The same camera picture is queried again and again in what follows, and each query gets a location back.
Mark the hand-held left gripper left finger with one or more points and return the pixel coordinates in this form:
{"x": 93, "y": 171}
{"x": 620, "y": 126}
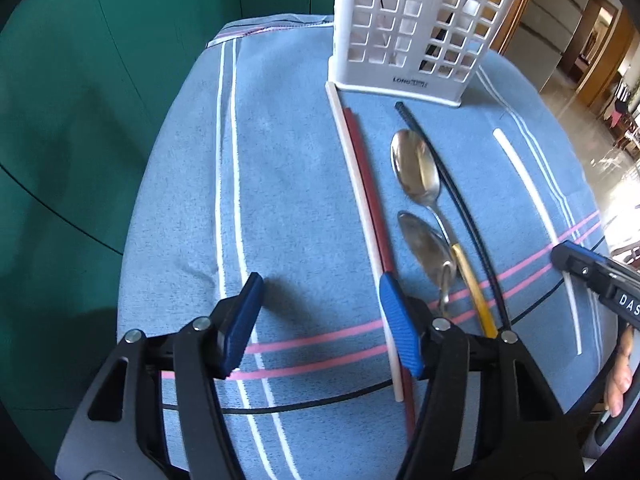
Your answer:
{"x": 242, "y": 325}

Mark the wooden dining chair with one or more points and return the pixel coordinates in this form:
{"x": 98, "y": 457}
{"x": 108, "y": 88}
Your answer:
{"x": 625, "y": 120}

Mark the silver metal spoon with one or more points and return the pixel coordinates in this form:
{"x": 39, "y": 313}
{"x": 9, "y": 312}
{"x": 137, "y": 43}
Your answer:
{"x": 425, "y": 245}

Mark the red chopstick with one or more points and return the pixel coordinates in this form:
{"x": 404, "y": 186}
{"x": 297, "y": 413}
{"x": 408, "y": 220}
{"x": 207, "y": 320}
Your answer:
{"x": 367, "y": 180}

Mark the silver refrigerator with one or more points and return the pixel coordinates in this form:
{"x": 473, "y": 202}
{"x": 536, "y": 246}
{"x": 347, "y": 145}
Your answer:
{"x": 550, "y": 25}

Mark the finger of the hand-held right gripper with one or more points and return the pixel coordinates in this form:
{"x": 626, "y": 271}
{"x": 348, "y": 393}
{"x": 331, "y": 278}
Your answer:
{"x": 575, "y": 257}

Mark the blue striped tablecloth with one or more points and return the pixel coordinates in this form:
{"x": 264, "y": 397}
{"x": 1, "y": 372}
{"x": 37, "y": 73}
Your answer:
{"x": 290, "y": 185}

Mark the wooden door frame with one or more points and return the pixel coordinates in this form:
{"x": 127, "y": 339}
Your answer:
{"x": 600, "y": 50}

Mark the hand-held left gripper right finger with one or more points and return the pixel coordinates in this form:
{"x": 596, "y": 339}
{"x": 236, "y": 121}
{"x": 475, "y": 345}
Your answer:
{"x": 400, "y": 330}

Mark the black chopstick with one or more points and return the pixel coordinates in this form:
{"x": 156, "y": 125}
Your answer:
{"x": 450, "y": 180}

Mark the person's right hand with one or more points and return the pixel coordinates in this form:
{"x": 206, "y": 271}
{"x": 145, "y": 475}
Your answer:
{"x": 622, "y": 375}

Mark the white plastic utensil holder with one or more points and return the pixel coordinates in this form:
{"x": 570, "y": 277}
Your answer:
{"x": 375, "y": 80}

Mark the white chopstick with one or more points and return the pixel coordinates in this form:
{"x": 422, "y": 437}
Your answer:
{"x": 525, "y": 175}
{"x": 357, "y": 195}

